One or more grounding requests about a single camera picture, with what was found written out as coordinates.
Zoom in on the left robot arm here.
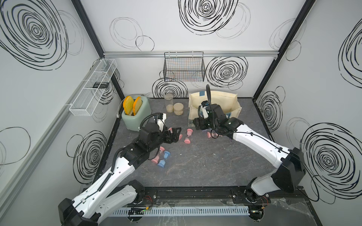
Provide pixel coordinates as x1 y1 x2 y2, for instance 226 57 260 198
58 113 182 226

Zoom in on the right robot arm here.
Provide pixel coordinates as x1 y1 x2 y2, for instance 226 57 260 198
193 101 306 203

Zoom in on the pink hourglass far left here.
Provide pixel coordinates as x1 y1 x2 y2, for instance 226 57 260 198
168 128 183 142

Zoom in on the pink hourglass number fifteen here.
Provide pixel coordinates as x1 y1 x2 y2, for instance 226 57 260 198
184 129 193 144

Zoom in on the pink hourglass near bag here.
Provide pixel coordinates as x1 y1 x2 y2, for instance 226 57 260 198
206 131 218 138

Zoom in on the cream canvas tote bag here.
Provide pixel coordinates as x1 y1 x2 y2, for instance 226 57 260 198
188 91 242 127

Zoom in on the blue hourglass lower left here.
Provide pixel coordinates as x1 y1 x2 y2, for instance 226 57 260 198
157 151 171 168

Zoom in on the pink hourglass lower left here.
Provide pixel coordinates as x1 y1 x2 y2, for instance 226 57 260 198
151 147 165 164

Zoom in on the tall glass jar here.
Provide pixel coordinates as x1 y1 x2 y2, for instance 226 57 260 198
164 93 173 113

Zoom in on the mint green toaster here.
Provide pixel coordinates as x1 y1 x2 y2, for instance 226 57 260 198
122 95 151 131

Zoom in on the right yellow toast slice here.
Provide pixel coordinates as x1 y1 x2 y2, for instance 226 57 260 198
133 97 142 116

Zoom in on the yellow toast slice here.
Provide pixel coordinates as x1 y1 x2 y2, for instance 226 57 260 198
123 96 134 115
133 97 142 116

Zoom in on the left yellow toast slice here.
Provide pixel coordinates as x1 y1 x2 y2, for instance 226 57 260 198
123 96 134 115

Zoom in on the black item in shelf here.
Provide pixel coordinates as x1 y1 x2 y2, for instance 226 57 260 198
92 82 109 89

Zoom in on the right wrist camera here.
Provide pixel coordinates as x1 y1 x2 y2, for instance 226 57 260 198
200 100 209 119

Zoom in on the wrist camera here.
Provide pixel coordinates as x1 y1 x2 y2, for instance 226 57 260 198
200 100 209 119
155 113 167 132

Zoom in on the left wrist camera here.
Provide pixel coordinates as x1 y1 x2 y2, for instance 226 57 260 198
155 113 167 132

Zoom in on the black corrugated cable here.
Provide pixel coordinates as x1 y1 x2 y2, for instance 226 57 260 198
197 84 220 139

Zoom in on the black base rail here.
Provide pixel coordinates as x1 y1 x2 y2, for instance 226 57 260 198
140 186 307 204

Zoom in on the black wire basket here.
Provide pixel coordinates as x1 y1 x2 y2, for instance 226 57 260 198
163 51 206 82

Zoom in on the white slotted cable duct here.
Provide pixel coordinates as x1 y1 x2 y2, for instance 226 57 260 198
110 206 250 217

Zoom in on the white wire shelf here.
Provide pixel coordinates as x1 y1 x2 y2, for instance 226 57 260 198
69 58 117 116

